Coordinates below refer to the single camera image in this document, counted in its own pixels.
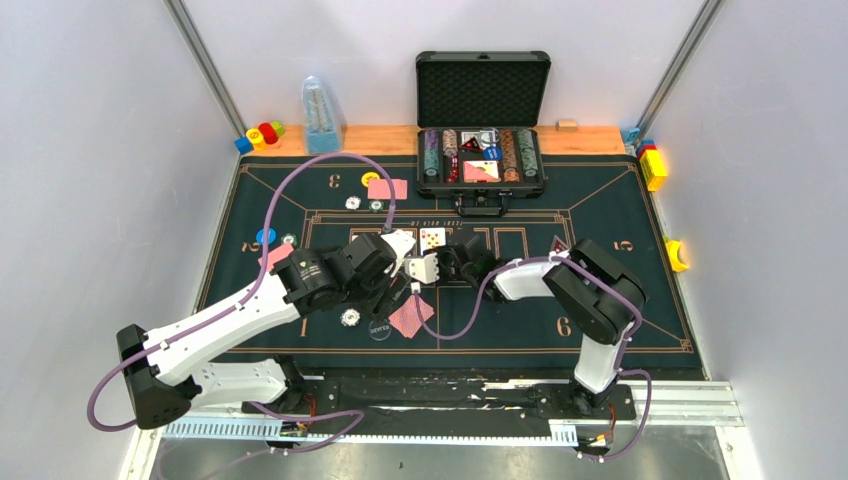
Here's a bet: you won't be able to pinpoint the yellow toy block right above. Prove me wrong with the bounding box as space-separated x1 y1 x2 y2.
636 140 668 192

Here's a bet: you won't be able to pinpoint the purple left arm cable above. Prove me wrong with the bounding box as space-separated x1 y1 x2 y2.
87 152 399 458

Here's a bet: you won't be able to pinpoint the playing card deck in case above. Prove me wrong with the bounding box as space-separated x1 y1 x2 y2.
462 160 501 183

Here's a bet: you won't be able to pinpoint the small wooden block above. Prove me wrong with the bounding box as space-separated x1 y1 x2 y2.
556 119 579 132

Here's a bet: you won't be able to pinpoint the black poker chip case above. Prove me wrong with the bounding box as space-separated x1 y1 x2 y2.
415 50 552 218

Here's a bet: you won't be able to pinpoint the yellow toy cylinder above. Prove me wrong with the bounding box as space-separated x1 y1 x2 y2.
245 128 267 150

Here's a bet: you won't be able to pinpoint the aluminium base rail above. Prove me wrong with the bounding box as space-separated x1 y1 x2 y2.
159 380 744 448

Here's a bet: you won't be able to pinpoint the green toy block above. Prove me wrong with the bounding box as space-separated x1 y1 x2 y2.
270 121 285 137

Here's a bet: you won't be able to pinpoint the green poker table mat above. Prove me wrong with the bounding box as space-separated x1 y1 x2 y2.
199 155 702 373

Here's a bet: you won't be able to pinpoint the orange chip row in case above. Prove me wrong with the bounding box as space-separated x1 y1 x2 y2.
500 129 520 182

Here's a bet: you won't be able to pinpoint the yellow curved toy piece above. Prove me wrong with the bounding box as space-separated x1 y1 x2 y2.
665 239 690 273

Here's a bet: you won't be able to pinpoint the clear dealer button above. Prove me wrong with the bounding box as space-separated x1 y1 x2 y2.
368 320 392 342

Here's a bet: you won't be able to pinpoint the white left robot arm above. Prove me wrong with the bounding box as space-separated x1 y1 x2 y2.
117 230 416 430

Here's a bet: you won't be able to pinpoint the yellow big blind button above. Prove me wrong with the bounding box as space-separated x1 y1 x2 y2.
361 171 381 188

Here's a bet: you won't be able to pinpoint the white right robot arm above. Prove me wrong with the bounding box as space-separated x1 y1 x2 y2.
424 231 649 418

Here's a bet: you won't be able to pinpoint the pink-white chip row in case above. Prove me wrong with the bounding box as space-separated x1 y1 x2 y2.
441 129 459 160

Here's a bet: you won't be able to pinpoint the blue button in case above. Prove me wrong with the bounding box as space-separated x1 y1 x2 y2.
482 146 502 160

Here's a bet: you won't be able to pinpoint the blue small blind button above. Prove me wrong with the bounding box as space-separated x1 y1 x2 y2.
255 227 278 246

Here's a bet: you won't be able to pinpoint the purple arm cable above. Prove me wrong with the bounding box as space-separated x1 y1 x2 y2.
411 254 654 462
87 152 399 458

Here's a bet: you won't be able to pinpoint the white-blue poker chip stack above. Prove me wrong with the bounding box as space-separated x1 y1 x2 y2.
340 308 361 327

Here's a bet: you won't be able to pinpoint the red toy cylinder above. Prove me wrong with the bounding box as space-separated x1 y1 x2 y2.
257 122 279 145

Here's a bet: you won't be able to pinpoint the purple-green chip row in case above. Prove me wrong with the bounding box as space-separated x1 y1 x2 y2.
423 130 441 177

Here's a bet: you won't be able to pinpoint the red-backed card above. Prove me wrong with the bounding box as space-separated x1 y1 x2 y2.
389 295 435 339
367 178 408 201

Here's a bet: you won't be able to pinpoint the red triangular all-in marker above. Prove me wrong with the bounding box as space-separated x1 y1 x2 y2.
549 235 570 254

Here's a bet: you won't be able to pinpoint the blue toy cube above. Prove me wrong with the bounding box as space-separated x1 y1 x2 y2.
234 137 254 155

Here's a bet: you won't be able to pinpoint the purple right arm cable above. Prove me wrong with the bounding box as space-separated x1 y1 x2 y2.
411 254 654 462

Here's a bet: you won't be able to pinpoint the red-backed cards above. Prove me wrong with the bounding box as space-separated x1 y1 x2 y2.
264 243 294 272

